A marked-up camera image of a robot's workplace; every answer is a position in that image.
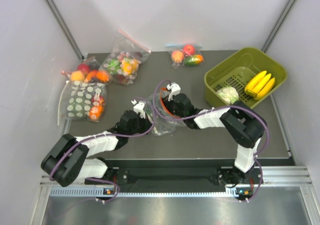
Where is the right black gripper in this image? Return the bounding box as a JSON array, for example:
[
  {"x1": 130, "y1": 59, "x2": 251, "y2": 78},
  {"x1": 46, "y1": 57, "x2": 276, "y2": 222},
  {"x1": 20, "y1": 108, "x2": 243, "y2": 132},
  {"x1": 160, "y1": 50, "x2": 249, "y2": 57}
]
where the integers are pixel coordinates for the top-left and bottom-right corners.
[{"x1": 155, "y1": 95, "x2": 187, "y2": 119}]

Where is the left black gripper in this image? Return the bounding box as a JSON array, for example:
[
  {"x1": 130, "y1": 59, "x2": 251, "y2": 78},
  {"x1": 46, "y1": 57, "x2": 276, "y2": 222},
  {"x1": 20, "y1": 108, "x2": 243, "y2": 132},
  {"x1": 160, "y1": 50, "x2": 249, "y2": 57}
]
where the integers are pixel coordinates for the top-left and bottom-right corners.
[{"x1": 127, "y1": 111, "x2": 154, "y2": 136}]

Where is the red-zip bag with food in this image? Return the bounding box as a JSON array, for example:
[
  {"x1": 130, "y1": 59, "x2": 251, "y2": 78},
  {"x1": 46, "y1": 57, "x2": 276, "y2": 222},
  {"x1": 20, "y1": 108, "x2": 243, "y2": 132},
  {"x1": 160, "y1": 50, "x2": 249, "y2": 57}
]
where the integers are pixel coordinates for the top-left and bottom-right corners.
[{"x1": 146, "y1": 87, "x2": 185, "y2": 137}]

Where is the yellow fake banana bunch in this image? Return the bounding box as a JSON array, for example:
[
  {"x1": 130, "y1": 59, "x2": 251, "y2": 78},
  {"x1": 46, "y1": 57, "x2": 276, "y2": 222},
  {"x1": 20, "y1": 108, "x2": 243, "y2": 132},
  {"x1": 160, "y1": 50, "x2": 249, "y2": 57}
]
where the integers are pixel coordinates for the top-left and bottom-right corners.
[{"x1": 244, "y1": 70, "x2": 276, "y2": 101}]

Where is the fake green onion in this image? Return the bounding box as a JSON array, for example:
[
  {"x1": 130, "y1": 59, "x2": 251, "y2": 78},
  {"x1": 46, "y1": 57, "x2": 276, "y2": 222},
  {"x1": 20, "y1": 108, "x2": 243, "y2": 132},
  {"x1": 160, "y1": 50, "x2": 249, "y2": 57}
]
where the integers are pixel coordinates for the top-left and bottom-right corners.
[{"x1": 145, "y1": 105, "x2": 157, "y2": 123}]

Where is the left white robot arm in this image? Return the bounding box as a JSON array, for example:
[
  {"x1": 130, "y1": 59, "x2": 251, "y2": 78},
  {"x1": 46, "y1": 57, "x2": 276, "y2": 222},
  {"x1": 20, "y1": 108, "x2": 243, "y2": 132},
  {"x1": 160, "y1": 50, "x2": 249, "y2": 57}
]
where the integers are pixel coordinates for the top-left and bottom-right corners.
[{"x1": 40, "y1": 110, "x2": 153, "y2": 187}]

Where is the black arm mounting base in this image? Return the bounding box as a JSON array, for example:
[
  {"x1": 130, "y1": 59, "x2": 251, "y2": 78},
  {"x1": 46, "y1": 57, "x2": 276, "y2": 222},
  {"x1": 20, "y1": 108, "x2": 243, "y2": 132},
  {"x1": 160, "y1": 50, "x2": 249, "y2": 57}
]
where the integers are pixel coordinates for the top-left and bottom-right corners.
[{"x1": 85, "y1": 166, "x2": 253, "y2": 193}]

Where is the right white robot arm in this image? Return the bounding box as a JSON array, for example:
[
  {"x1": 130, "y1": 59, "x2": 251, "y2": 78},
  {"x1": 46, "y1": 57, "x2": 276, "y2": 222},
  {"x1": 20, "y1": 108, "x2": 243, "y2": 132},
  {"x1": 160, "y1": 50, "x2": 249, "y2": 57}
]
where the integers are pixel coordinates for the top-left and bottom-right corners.
[{"x1": 160, "y1": 93, "x2": 270, "y2": 186}]

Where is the fake green red mango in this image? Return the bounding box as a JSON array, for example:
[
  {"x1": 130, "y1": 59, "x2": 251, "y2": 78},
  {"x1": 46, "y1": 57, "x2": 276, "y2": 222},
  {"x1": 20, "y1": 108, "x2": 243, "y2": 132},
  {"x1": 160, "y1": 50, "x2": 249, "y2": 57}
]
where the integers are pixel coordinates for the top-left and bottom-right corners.
[{"x1": 183, "y1": 54, "x2": 204, "y2": 66}]

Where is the fake peach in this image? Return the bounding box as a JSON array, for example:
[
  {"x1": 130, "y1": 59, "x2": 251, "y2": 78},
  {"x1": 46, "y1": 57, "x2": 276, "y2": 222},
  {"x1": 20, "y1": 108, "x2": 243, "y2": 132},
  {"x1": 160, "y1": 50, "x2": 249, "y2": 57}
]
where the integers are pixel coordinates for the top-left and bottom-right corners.
[{"x1": 171, "y1": 50, "x2": 185, "y2": 64}]

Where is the blue-zip bag with fruit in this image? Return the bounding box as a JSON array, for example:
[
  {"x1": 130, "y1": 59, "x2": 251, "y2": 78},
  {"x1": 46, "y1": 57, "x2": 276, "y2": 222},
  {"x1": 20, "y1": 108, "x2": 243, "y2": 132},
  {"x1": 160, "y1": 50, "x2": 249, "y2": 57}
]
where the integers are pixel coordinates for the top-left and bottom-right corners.
[{"x1": 165, "y1": 43, "x2": 205, "y2": 68}]

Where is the fake red apple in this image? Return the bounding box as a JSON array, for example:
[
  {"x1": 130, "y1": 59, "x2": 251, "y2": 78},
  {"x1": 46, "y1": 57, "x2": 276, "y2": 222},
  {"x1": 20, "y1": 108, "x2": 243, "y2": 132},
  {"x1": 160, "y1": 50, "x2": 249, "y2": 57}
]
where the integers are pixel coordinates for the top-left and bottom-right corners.
[{"x1": 182, "y1": 44, "x2": 196, "y2": 56}]

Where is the white-dotted bag with fruit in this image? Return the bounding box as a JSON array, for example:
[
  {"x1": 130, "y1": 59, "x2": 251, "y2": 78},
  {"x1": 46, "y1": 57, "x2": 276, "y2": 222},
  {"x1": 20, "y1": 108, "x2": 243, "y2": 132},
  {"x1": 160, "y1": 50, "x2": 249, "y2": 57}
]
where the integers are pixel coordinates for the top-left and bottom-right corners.
[{"x1": 57, "y1": 81, "x2": 107, "y2": 125}]

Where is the pink-zip dotted bag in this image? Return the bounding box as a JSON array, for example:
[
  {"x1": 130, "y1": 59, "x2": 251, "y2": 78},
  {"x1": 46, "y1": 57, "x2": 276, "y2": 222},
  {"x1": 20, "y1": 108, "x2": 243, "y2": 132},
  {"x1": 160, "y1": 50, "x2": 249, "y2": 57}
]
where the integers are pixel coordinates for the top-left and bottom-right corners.
[{"x1": 100, "y1": 30, "x2": 152, "y2": 86}]

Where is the left clear fruit bag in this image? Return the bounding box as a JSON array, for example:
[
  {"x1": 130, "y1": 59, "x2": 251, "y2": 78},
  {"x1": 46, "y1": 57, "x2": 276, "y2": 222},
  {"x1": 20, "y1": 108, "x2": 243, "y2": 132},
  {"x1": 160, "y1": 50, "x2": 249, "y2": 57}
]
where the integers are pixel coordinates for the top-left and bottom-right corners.
[{"x1": 61, "y1": 56, "x2": 111, "y2": 84}]

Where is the olive green plastic basket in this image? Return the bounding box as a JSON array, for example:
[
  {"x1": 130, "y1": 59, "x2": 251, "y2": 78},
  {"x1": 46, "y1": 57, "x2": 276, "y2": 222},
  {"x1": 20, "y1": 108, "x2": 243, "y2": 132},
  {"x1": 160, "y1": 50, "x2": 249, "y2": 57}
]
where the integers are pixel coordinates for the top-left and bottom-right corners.
[{"x1": 204, "y1": 47, "x2": 287, "y2": 108}]

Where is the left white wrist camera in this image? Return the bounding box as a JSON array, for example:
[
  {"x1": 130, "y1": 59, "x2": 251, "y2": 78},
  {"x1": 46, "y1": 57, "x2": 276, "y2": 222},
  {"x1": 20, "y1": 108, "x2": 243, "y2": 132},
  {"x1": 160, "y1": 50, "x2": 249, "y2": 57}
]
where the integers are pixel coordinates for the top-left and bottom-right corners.
[{"x1": 131, "y1": 99, "x2": 146, "y2": 119}]

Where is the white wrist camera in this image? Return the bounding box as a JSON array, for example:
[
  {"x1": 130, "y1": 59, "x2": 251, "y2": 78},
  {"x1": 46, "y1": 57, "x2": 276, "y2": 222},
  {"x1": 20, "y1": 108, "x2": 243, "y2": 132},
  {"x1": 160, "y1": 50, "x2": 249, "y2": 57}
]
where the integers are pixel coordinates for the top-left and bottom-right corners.
[
  {"x1": 131, "y1": 99, "x2": 146, "y2": 119},
  {"x1": 166, "y1": 82, "x2": 181, "y2": 102}
]

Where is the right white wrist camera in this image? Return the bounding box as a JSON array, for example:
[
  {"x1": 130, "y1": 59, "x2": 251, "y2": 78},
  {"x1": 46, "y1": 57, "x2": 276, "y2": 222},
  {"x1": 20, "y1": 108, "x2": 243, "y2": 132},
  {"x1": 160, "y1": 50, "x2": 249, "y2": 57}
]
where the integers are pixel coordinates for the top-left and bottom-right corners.
[{"x1": 166, "y1": 82, "x2": 181, "y2": 102}]

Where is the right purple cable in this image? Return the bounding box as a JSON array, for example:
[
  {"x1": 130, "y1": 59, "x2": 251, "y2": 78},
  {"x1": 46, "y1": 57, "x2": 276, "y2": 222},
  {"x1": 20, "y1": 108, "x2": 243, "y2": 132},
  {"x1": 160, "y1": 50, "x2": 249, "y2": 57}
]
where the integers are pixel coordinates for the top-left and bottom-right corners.
[{"x1": 152, "y1": 79, "x2": 271, "y2": 203}]

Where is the grey slotted cable duct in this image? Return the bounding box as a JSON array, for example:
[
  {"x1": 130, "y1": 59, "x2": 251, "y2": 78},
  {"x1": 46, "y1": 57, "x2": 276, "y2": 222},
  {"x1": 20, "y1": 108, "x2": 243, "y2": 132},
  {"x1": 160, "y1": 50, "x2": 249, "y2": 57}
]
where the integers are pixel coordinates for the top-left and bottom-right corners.
[{"x1": 50, "y1": 186, "x2": 249, "y2": 198}]

